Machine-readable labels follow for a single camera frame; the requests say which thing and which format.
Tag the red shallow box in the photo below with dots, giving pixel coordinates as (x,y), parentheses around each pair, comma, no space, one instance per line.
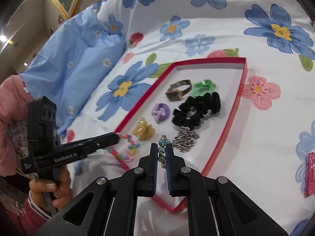
(221,98)

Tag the person's left hand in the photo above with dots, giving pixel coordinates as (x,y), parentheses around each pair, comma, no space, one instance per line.
(62,191)

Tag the person's pink jacket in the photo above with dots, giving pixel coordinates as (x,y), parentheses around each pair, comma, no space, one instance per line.
(9,103)

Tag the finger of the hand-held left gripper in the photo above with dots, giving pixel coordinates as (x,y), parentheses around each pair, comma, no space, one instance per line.
(103,141)

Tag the yellow hair claw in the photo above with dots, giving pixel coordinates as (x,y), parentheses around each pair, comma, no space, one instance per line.
(145,131)

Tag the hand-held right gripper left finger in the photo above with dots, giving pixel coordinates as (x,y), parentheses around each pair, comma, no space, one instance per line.
(147,172)

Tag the black scrunchie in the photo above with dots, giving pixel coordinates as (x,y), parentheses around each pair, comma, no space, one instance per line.
(182,118)

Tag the gold square wristwatch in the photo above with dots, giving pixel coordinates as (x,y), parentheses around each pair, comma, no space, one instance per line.
(173,95)

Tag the blue pillow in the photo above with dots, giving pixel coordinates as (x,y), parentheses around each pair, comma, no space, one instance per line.
(73,66)

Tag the silver rhinestone ornament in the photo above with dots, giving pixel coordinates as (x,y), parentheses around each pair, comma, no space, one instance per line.
(185,140)

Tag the floral bedsheet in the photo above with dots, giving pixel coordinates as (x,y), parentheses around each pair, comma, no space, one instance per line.
(246,41)

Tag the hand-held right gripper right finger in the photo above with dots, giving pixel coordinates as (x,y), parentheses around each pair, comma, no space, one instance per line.
(176,172)

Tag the person's left forearm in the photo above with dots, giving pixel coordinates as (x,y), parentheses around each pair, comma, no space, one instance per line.
(24,216)

